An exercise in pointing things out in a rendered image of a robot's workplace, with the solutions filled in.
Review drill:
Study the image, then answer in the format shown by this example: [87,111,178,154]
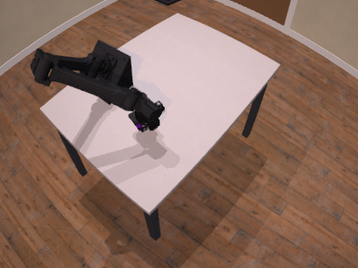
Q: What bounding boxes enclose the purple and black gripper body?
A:
[128,111,145,126]

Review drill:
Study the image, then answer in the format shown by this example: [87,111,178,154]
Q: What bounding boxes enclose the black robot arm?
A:
[31,48,162,131]

